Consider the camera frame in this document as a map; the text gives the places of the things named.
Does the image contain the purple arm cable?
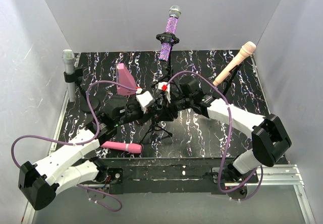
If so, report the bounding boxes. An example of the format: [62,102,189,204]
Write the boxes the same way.
[11,80,142,212]
[165,71,264,201]

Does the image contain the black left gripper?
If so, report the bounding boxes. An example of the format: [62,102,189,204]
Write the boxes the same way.
[115,103,158,127]

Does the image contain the black round-base stand left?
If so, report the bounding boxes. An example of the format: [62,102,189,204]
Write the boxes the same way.
[63,67,101,113]

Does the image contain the pink plastic microphone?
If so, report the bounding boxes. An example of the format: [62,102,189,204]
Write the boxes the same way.
[101,141,142,154]

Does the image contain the black tripod microphone stand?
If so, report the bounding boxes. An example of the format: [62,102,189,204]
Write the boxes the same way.
[139,119,173,144]

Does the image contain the beige microphone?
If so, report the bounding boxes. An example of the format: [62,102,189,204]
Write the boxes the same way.
[213,41,256,86]

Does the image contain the black tripod shock-mount stand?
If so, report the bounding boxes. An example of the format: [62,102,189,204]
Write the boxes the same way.
[151,32,180,88]

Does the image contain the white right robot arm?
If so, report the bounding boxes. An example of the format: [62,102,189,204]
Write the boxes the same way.
[158,77,292,182]

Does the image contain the aluminium frame rail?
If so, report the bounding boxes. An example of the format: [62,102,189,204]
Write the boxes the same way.
[21,92,316,224]

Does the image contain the silver microphone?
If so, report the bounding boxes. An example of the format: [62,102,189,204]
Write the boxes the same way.
[62,49,76,102]

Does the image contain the black round-base stand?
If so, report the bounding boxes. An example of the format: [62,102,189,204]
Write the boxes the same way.
[222,65,241,96]
[63,67,101,113]

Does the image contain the pink wedge-shaped box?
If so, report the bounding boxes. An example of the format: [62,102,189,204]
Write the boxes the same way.
[116,63,137,96]

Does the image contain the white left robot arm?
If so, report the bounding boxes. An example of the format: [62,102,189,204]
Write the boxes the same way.
[18,95,153,210]

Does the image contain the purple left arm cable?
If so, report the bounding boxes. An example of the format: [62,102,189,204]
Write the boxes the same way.
[11,80,142,212]

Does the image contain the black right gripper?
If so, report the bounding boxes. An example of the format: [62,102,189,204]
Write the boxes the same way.
[156,93,193,123]

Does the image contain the purple glitter microphone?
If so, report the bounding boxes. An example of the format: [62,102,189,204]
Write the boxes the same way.
[158,5,181,62]

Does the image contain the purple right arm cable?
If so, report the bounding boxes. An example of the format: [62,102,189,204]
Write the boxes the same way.
[165,71,264,201]

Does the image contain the black round-base stand right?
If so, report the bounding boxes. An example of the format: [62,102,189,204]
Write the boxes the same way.
[222,65,241,96]

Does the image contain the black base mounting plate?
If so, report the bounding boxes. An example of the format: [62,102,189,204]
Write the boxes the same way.
[78,155,283,196]

